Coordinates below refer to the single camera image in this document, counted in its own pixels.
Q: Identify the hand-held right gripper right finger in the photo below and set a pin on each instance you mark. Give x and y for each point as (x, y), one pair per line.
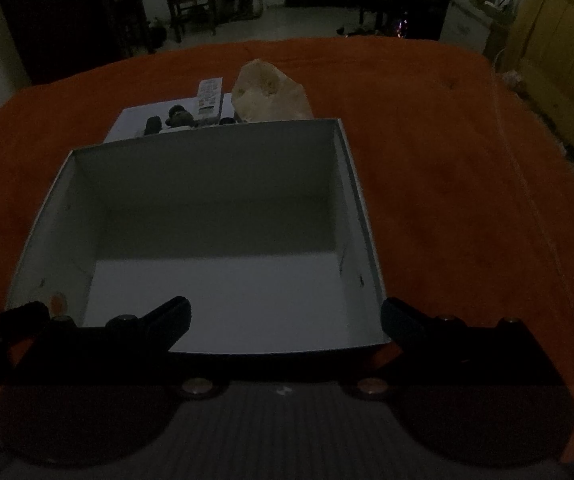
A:
(402, 322)

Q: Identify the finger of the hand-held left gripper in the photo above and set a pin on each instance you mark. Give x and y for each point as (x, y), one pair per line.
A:
(17, 317)

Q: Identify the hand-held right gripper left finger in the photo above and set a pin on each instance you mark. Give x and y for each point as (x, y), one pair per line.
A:
(172, 320)

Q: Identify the white cardboard box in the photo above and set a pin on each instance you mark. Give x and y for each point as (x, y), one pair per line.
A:
(207, 300)

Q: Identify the white box lid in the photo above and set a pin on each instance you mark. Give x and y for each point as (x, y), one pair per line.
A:
(129, 122)

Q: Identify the cream bag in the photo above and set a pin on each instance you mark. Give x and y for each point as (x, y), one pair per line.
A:
(267, 92)

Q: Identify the orange cloth covered desktop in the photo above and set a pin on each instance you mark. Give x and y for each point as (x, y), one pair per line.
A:
(442, 160)

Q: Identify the small dark cylinder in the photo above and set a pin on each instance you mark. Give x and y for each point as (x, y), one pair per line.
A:
(153, 125)

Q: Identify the small dark object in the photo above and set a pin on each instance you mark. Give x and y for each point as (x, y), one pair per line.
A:
(227, 121)

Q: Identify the white remote control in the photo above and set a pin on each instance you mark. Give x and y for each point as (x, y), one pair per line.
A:
(209, 97)

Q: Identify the dark wardrobe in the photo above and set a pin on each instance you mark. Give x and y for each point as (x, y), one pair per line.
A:
(67, 15)

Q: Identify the computer tower with coloured lights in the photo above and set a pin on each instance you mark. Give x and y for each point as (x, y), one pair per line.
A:
(419, 20)

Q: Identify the white side table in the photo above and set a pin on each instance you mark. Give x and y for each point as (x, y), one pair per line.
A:
(464, 25)

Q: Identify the yellow wooden panel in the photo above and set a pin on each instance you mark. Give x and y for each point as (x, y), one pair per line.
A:
(562, 60)

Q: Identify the dark wooden chair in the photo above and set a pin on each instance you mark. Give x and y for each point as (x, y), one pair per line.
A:
(187, 7)

